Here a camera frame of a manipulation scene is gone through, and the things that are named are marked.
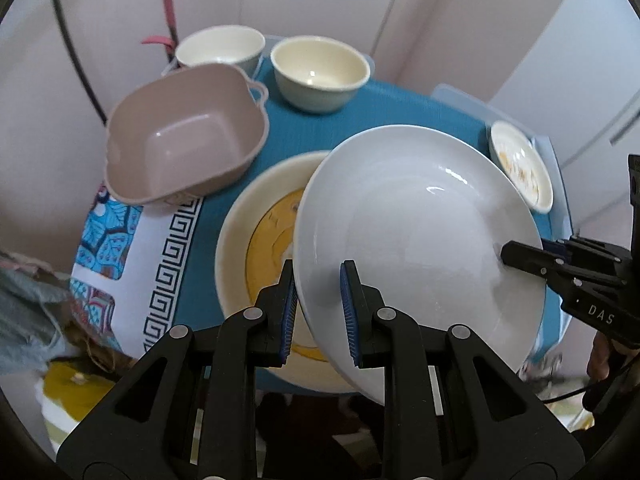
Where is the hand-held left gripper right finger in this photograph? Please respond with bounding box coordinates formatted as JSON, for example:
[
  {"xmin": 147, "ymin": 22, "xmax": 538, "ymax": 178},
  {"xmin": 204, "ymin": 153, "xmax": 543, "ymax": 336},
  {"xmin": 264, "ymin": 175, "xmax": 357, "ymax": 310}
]
[{"xmin": 340, "ymin": 260, "xmax": 586, "ymax": 480}]

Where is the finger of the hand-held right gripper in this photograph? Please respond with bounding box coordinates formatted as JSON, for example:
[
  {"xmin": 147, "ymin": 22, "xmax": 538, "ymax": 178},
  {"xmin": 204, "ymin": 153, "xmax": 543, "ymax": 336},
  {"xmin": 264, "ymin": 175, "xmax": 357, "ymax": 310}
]
[
  {"xmin": 542, "ymin": 234, "xmax": 626, "ymax": 273},
  {"xmin": 501, "ymin": 240, "xmax": 576, "ymax": 291}
]

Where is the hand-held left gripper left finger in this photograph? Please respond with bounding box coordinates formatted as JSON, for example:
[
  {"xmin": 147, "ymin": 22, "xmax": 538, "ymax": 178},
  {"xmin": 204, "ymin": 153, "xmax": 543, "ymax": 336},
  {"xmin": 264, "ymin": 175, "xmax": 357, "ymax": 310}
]
[{"xmin": 56, "ymin": 259, "xmax": 301, "ymax": 480}]

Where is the cream plate with yellow print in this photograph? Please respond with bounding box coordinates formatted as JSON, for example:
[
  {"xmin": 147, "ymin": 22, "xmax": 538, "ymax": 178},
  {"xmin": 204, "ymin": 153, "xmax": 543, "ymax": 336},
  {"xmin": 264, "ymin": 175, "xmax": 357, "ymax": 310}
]
[{"xmin": 215, "ymin": 150, "xmax": 361, "ymax": 393}]

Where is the small plate with floral print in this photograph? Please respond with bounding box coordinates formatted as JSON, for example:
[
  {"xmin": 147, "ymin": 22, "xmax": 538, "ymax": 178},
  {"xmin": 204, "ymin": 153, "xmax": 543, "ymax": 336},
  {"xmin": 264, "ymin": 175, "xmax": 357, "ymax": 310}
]
[{"xmin": 487, "ymin": 121, "xmax": 555, "ymax": 215}]

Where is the large white plate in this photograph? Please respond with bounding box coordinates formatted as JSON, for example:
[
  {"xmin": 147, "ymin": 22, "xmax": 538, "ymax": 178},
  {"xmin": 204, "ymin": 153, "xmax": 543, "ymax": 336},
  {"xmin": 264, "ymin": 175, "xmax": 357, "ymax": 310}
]
[{"xmin": 292, "ymin": 125, "xmax": 546, "ymax": 408}]

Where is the pink square bowl with handles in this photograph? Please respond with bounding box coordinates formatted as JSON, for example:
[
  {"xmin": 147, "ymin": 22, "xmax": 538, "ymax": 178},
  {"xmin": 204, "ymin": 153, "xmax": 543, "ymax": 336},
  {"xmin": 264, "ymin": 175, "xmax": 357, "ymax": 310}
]
[{"xmin": 102, "ymin": 62, "xmax": 271, "ymax": 206}]

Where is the cream round bowl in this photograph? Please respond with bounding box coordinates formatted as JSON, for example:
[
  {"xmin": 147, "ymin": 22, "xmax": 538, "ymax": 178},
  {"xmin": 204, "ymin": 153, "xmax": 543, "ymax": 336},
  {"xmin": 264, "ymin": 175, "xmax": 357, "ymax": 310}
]
[
  {"xmin": 175, "ymin": 26, "xmax": 266, "ymax": 76},
  {"xmin": 270, "ymin": 36, "xmax": 371, "ymax": 113}
]

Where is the person's right hand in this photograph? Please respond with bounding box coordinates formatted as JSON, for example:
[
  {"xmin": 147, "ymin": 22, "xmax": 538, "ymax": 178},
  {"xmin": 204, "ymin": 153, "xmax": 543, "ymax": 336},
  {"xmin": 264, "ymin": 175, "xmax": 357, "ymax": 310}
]
[{"xmin": 586, "ymin": 332, "xmax": 618, "ymax": 391}]

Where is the white cabinet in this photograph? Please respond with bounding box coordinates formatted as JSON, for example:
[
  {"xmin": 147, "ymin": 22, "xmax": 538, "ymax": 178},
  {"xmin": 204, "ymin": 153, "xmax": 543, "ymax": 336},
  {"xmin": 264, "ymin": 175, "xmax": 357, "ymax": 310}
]
[{"xmin": 487, "ymin": 0, "xmax": 640, "ymax": 176}]

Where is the teal patterned tablecloth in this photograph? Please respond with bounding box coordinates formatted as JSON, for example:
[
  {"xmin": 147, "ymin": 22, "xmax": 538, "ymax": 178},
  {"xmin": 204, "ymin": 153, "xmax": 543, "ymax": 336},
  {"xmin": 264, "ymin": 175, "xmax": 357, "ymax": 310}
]
[{"xmin": 70, "ymin": 57, "xmax": 566, "ymax": 396}]

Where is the yellow cloth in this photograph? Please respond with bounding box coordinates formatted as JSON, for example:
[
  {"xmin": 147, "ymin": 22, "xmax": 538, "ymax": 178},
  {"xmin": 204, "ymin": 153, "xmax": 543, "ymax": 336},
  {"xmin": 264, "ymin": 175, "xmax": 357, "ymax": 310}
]
[{"xmin": 42, "ymin": 360, "xmax": 116, "ymax": 421}]

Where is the grey blue cloth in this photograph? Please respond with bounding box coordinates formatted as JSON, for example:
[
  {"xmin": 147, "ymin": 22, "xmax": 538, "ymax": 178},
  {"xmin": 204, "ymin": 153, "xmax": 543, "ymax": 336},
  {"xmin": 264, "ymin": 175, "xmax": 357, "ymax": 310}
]
[{"xmin": 0, "ymin": 250, "xmax": 71, "ymax": 376}]

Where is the white door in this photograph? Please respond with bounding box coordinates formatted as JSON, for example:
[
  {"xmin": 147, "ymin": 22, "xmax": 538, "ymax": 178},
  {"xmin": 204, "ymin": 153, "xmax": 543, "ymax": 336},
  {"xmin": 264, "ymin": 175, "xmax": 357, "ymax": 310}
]
[{"xmin": 235, "ymin": 0, "xmax": 431, "ymax": 96}]

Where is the pink plastic hanger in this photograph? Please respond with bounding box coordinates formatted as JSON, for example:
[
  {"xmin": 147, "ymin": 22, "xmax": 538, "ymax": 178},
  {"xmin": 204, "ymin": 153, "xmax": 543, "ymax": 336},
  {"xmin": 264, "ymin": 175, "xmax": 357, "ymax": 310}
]
[{"xmin": 141, "ymin": 0, "xmax": 181, "ymax": 52}]

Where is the black metal rod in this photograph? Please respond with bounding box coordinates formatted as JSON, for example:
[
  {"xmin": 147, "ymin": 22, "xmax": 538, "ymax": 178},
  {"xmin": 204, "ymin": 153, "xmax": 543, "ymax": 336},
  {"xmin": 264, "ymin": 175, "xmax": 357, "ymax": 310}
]
[{"xmin": 50, "ymin": 0, "xmax": 110, "ymax": 127}]

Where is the black cable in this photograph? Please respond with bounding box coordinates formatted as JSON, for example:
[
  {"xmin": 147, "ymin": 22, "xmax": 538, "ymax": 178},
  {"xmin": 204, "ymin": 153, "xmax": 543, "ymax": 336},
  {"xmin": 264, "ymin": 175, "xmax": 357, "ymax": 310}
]
[{"xmin": 525, "ymin": 379, "xmax": 601, "ymax": 405}]

